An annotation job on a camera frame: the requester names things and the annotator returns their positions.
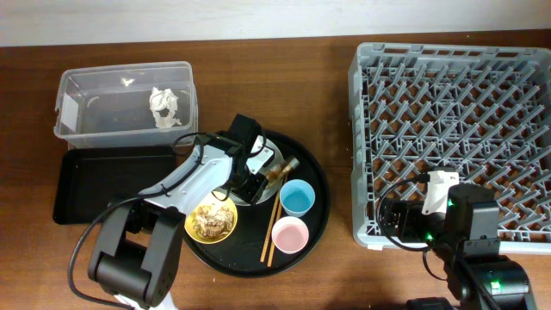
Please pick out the round black serving tray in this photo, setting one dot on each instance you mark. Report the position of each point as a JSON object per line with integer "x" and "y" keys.
{"x": 239, "y": 254}

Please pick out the grey dishwasher rack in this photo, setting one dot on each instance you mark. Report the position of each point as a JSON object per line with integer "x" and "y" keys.
{"x": 482, "y": 110}

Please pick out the grey round plate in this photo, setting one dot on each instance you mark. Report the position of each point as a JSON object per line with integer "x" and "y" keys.
{"x": 247, "y": 145}

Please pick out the pink plastic cup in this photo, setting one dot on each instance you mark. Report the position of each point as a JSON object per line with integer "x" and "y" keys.
{"x": 292, "y": 235}

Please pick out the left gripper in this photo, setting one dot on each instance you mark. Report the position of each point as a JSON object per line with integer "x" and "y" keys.
{"x": 251, "y": 192}

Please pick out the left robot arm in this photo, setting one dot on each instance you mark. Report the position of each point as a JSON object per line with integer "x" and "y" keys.
{"x": 138, "y": 248}

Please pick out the white tissue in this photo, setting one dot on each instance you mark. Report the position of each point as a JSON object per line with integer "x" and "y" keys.
{"x": 163, "y": 105}

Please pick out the gold foil wrapper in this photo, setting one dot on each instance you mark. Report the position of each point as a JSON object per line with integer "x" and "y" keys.
{"x": 279, "y": 171}

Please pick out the clear plastic waste bin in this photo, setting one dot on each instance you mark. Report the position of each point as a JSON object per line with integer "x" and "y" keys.
{"x": 108, "y": 106}

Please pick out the yellow bowl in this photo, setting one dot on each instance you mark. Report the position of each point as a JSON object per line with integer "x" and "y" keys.
{"x": 208, "y": 200}

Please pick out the wooden chopstick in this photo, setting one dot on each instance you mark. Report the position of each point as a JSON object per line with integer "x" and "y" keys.
{"x": 275, "y": 234}
{"x": 267, "y": 251}

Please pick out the brown food scraps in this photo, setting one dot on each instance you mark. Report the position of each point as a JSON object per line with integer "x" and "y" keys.
{"x": 213, "y": 221}

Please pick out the black rectangular tray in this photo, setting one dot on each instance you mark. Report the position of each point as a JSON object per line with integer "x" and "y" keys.
{"x": 89, "y": 178}

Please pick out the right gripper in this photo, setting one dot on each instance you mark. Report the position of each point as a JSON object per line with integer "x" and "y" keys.
{"x": 411, "y": 210}

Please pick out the blue plastic cup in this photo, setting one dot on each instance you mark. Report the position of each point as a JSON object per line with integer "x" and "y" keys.
{"x": 297, "y": 197}

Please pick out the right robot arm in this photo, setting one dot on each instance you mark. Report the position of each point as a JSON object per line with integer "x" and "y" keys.
{"x": 464, "y": 235}

